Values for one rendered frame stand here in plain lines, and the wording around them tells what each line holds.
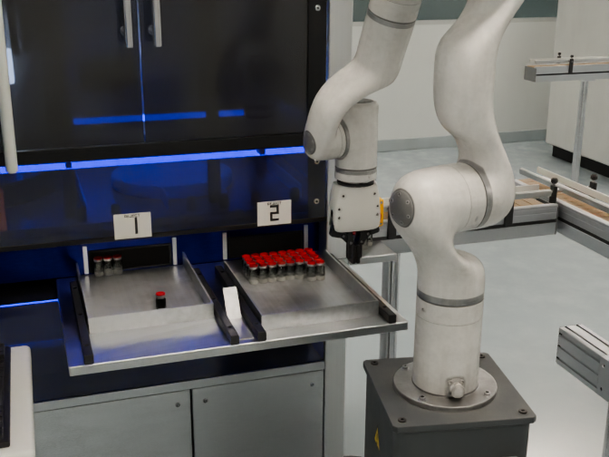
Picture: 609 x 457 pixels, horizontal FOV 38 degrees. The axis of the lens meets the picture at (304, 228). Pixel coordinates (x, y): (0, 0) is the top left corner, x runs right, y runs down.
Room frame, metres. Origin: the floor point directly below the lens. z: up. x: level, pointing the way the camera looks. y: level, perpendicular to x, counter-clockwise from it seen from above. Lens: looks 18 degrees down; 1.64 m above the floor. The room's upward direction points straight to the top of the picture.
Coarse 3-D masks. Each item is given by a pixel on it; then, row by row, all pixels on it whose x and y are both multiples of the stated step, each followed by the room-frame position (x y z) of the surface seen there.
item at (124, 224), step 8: (120, 216) 1.91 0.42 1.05; (128, 216) 1.92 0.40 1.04; (136, 216) 1.92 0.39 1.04; (144, 216) 1.93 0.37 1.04; (120, 224) 1.91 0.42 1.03; (128, 224) 1.91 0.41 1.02; (144, 224) 1.93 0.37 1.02; (120, 232) 1.91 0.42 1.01; (128, 232) 1.91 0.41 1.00; (144, 232) 1.93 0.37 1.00
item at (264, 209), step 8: (280, 200) 2.03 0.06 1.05; (288, 200) 2.04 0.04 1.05; (264, 208) 2.02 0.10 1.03; (272, 208) 2.02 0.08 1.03; (280, 208) 2.03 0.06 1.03; (288, 208) 2.04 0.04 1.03; (264, 216) 2.02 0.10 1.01; (280, 216) 2.03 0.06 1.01; (288, 216) 2.04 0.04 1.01; (264, 224) 2.02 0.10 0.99; (272, 224) 2.02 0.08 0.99
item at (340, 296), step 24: (336, 264) 1.97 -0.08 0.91; (240, 288) 1.82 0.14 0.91; (264, 288) 1.88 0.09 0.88; (288, 288) 1.88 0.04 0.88; (312, 288) 1.88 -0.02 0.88; (336, 288) 1.88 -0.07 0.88; (360, 288) 1.82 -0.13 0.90; (264, 312) 1.74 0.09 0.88; (288, 312) 1.67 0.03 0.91; (312, 312) 1.68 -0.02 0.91; (336, 312) 1.70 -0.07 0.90; (360, 312) 1.72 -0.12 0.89
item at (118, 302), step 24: (96, 288) 1.87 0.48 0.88; (120, 288) 1.87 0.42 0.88; (144, 288) 1.87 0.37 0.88; (168, 288) 1.87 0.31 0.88; (192, 288) 1.88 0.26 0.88; (96, 312) 1.74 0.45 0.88; (120, 312) 1.74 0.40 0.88; (144, 312) 1.67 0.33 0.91; (168, 312) 1.68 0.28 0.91; (192, 312) 1.70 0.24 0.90
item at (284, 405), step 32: (160, 384) 1.94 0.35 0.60; (192, 384) 1.96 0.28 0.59; (224, 384) 1.98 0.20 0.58; (256, 384) 2.01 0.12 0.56; (288, 384) 2.04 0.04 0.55; (320, 384) 2.06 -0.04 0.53; (64, 416) 1.86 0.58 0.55; (96, 416) 1.88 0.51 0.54; (128, 416) 1.91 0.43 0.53; (160, 416) 1.93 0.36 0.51; (224, 416) 1.98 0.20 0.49; (256, 416) 2.01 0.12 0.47; (288, 416) 2.04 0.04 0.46; (320, 416) 2.06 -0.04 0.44; (64, 448) 1.86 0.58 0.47; (96, 448) 1.88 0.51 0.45; (128, 448) 1.91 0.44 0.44; (160, 448) 1.93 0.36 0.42; (224, 448) 1.98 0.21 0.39; (256, 448) 2.01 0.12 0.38; (288, 448) 2.04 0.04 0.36; (320, 448) 2.06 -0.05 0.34
